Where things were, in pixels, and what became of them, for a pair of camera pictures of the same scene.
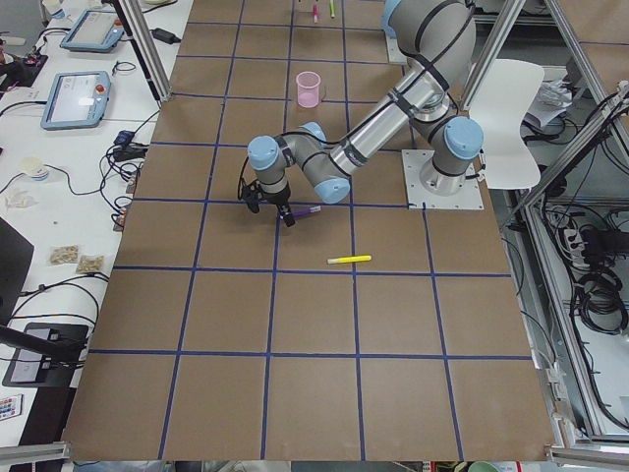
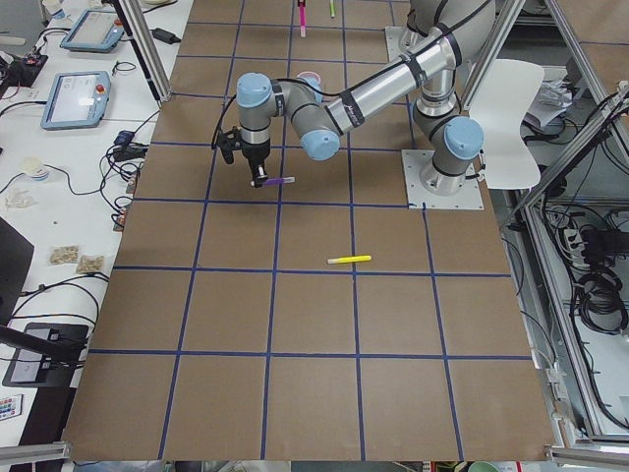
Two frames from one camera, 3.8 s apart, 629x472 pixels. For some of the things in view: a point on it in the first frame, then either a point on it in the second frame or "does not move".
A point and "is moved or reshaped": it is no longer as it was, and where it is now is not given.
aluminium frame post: [147, 47] does not move
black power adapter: [162, 34] does not move
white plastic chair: [502, 96] does not move
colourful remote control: [11, 406] does not move
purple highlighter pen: [311, 209] is moved or reshaped
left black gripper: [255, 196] -> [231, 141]
